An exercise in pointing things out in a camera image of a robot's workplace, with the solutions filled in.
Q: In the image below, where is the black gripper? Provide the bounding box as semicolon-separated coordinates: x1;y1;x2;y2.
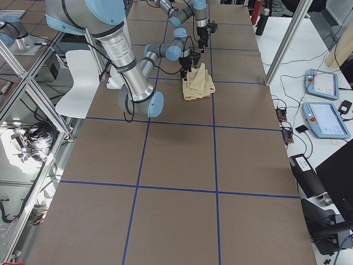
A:
179;55;192;80
196;26;209;52

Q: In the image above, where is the cream long-sleeve printed shirt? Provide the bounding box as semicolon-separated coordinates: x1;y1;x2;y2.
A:
183;63;216;101

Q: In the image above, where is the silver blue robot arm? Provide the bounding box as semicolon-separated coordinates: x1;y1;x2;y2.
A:
146;0;215;53
45;1;188;118

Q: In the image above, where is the black water bottle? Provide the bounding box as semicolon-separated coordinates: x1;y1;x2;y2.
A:
255;8;270;36

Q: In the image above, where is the red water bottle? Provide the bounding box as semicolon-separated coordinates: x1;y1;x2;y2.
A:
251;0;263;25

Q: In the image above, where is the white moulded chair shell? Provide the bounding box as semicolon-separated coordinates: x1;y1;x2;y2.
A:
55;50;102;119

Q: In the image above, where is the orange terminal block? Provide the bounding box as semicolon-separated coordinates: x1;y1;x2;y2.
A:
275;108;287;122
281;127;294;145

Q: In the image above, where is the far blue teach pendant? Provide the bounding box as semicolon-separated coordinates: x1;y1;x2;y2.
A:
304;68;339;100

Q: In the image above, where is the blue teach pendant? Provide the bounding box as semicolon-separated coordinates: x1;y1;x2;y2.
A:
302;102;351;139
304;68;339;100

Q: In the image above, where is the near blue teach pendant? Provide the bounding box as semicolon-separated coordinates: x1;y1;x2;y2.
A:
302;102;351;139

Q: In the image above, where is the black power adapter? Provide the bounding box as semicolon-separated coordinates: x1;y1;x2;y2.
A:
338;100;352;115

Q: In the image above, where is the black monitor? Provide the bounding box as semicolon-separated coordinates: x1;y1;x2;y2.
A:
315;141;352;220

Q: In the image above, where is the aluminium frame post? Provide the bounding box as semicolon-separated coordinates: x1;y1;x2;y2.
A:
264;0;313;86

